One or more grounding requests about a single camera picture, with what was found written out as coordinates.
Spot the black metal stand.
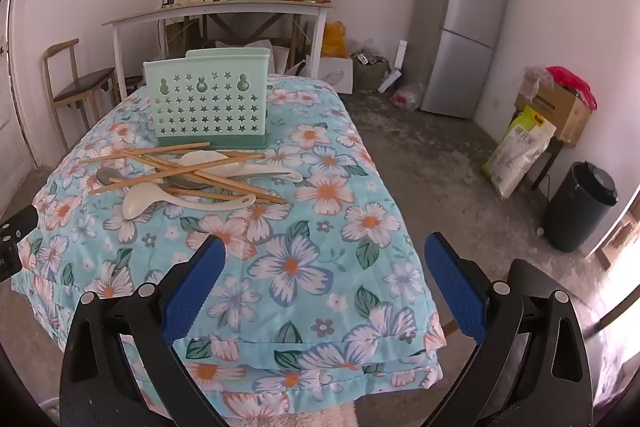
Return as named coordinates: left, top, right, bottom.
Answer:
left=531, top=139, right=576, bottom=192

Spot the grey green sack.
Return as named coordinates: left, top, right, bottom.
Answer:
left=350, top=52, right=392, bottom=94

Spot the white door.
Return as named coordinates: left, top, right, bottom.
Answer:
left=0, top=0, right=38, bottom=208

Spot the brown cardboard carton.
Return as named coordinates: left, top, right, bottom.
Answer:
left=165, top=19, right=211, bottom=52

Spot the red plastic bag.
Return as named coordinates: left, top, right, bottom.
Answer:
left=545, top=66, right=597, bottom=110

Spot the wooden chair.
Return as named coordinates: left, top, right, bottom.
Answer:
left=42, top=38, right=118, bottom=152

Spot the pile of chopsticks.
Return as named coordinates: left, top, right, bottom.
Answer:
left=79, top=141, right=287, bottom=205

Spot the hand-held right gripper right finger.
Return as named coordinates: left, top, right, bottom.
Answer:
left=424, top=232, right=596, bottom=427

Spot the black trash bin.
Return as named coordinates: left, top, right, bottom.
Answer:
left=542, top=162, right=619, bottom=253

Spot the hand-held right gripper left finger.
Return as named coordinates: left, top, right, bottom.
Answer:
left=59, top=234, right=228, bottom=427

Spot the floral light blue blanket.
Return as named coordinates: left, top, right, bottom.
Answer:
left=11, top=74, right=447, bottom=427

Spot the silver refrigerator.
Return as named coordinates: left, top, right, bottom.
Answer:
left=419, top=0, right=511, bottom=118

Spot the yellow plastic bag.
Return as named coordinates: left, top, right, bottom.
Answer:
left=320, top=22, right=351, bottom=58

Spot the brown cardboard box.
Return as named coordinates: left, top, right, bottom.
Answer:
left=515, top=72, right=593, bottom=145

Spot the white carton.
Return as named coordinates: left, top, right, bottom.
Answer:
left=377, top=39, right=409, bottom=94

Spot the white sack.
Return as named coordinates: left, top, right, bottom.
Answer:
left=215, top=39, right=291, bottom=72

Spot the long white table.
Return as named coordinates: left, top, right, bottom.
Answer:
left=102, top=2, right=335, bottom=88

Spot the white foam box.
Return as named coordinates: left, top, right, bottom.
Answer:
left=317, top=56, right=355, bottom=95

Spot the yellow green rice bag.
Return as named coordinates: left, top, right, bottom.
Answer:
left=482, top=106, right=557, bottom=200

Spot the pink plastic bag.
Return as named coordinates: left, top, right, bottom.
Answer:
left=390, top=83, right=424, bottom=110

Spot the mint green utensil holder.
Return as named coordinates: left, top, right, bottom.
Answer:
left=143, top=48, right=273, bottom=151

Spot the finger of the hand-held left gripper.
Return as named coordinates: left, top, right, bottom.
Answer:
left=0, top=206, right=40, bottom=253

